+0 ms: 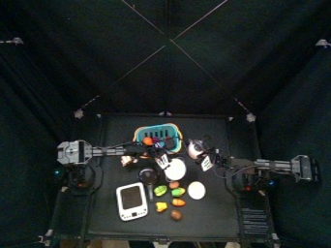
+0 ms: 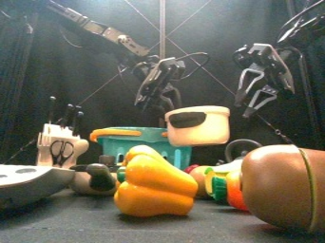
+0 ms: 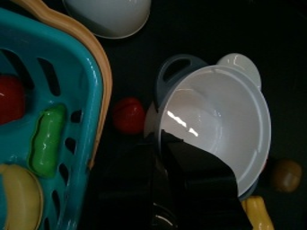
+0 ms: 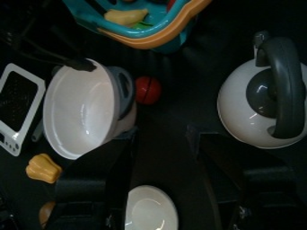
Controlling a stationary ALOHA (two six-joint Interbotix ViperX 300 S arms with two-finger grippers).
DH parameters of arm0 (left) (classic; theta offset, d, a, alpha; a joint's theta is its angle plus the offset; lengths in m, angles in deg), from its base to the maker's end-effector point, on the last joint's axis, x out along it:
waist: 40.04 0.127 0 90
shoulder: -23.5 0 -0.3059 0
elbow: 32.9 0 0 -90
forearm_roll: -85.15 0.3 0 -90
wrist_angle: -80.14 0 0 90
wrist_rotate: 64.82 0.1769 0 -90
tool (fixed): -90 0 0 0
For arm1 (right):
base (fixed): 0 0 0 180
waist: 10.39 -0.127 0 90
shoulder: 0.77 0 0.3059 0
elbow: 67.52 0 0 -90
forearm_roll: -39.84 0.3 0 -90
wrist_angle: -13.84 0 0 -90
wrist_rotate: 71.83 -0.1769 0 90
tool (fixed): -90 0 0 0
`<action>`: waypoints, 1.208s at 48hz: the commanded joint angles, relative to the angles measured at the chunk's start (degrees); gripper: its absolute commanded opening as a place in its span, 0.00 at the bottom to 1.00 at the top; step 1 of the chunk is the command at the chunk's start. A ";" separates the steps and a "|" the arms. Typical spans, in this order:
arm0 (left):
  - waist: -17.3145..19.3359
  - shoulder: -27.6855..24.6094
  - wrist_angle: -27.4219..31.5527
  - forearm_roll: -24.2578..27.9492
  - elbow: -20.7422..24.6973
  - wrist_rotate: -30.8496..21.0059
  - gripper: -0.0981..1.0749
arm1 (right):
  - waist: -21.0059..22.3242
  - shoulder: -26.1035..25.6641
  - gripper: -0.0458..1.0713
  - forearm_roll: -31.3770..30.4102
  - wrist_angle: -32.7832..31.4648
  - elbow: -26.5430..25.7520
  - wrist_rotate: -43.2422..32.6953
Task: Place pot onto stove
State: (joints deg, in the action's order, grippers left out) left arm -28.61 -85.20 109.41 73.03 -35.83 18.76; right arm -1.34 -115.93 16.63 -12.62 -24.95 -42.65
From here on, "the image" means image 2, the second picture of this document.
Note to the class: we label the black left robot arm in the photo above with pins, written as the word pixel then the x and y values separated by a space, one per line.
pixel 106 31

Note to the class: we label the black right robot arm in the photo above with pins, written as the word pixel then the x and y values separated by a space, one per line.
pixel 303 23

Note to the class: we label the dark grey toy knob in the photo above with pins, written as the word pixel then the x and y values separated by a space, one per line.
pixel 108 159

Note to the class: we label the red toy food piece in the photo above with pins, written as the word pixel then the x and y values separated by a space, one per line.
pixel 192 168

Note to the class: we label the yellow toy bell pepper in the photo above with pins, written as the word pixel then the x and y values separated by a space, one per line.
pixel 154 185

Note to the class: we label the peach toy food piece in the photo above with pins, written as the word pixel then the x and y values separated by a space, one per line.
pixel 199 180

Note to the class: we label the grey toy mushroom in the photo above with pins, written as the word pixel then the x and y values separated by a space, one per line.
pixel 100 180

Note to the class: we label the black toy scissors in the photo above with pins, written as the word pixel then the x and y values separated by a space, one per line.
pixel 62 152

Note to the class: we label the white toy knife block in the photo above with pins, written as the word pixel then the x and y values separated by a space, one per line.
pixel 51 142

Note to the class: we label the brown toy potato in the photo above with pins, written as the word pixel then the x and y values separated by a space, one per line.
pixel 278 186

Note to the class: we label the orange toy carrot green top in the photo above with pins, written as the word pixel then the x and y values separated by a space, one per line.
pixel 231 190

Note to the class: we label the white plate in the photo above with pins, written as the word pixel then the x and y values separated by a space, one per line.
pixel 30 182

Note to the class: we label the grey metal frame pole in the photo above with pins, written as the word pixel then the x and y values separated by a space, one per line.
pixel 162 28

